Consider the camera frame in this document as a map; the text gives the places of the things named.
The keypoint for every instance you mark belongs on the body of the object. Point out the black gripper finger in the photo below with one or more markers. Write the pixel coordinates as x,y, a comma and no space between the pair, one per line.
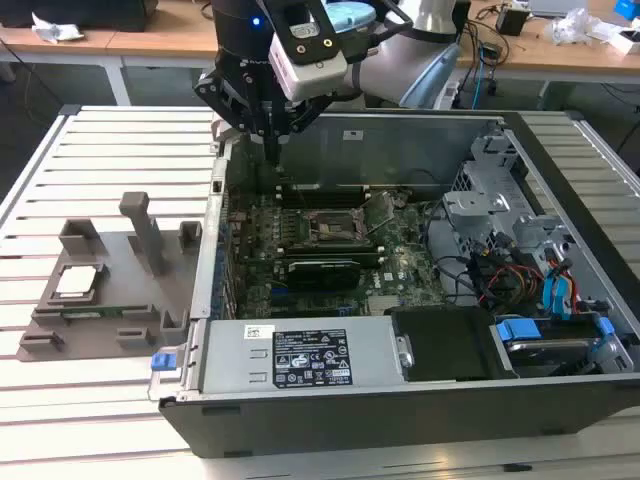
225,100
305,117

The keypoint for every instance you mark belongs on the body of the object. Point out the thin metal locking lever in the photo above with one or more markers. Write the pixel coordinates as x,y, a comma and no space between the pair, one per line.
301,197

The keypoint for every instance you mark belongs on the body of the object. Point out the silver topped CPU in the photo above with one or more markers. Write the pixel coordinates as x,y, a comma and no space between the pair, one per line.
76,282

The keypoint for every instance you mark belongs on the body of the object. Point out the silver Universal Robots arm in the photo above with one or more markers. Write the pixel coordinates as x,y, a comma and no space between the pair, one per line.
385,65

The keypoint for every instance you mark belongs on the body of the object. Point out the CPU socket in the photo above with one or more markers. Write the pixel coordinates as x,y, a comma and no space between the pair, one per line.
332,230

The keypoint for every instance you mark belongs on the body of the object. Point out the white case sticker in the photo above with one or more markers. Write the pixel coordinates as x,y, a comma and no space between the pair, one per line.
354,135

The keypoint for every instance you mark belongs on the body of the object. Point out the black RAM slot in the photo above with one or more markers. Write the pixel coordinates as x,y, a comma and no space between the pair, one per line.
340,198
372,256
340,192
374,262
330,245
340,186
340,204
330,251

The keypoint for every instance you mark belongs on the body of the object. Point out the round coin battery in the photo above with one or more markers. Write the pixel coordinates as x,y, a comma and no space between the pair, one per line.
399,199

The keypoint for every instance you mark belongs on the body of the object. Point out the large black equipment box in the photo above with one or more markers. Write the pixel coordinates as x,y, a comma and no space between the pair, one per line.
100,15

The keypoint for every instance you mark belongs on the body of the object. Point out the black graphics card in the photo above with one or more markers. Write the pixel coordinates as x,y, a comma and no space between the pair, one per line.
325,275

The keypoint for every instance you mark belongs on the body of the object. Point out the green motherboard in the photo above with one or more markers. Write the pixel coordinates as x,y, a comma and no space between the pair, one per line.
400,260

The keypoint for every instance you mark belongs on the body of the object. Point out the crumpled white paper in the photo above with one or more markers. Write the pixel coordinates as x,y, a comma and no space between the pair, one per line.
55,30

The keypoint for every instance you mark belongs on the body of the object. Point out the metal drive cage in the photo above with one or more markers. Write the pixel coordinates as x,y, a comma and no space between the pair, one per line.
472,205

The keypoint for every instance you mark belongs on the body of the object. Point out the silver chipset heatsink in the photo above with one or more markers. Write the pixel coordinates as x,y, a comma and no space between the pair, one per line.
384,305

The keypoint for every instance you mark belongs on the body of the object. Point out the grey brown parts rack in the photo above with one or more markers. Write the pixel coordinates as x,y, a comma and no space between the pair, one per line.
125,280

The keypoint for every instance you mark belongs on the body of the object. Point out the small black box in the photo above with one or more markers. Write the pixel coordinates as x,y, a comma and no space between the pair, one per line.
512,21

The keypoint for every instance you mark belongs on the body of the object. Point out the green RAM stick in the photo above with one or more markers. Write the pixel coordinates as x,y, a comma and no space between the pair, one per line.
107,312

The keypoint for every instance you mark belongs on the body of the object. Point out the silver power supply unit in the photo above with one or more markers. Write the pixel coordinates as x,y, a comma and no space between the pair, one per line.
235,350

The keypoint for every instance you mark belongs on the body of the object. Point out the blue plastic case latch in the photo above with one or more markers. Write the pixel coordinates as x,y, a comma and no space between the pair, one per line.
164,362

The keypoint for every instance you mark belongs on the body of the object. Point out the grey laptop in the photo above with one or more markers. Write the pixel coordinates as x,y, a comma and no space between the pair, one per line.
555,6

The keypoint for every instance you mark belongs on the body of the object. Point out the clear plastic bag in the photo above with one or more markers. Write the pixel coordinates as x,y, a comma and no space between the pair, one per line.
570,27

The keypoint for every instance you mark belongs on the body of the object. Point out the blue disk carrier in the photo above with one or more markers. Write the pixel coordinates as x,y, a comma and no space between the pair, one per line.
520,330

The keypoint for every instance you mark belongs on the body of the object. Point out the open black PC case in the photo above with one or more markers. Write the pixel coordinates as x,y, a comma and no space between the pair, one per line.
400,420

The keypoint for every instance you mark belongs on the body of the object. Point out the white cardboard box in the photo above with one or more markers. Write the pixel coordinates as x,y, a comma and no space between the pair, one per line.
622,42

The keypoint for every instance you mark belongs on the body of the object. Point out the silver hard disk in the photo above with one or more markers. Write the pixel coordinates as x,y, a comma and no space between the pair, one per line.
545,350

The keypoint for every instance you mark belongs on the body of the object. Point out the small blue box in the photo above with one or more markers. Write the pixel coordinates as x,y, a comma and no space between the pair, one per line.
625,7

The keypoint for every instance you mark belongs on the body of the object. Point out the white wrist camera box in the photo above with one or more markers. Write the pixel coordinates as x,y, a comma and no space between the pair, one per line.
310,75

